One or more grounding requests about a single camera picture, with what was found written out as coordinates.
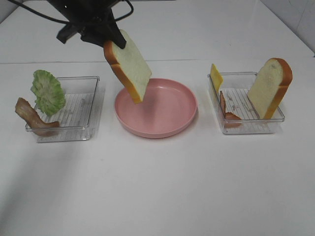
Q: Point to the yellow cheese slice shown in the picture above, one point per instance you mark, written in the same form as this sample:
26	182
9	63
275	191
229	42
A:
216	77

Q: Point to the clear plastic tray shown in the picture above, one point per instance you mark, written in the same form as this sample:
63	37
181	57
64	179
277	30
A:
235	87
79	118

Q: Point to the tray bread slice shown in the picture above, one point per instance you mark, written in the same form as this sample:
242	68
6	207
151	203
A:
270	86

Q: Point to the clear left plastic tray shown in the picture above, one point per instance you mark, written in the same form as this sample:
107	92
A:
79	118

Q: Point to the tray bacon strip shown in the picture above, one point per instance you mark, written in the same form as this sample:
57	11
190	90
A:
228	115
24	110

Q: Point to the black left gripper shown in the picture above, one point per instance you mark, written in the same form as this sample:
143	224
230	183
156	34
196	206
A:
91	19

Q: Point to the pink round plate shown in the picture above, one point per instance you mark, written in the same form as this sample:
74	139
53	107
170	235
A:
168	108

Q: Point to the clear right plastic tray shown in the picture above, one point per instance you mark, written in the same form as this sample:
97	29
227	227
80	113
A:
235	87

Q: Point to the green lettuce leaf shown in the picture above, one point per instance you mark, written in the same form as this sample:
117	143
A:
50	97

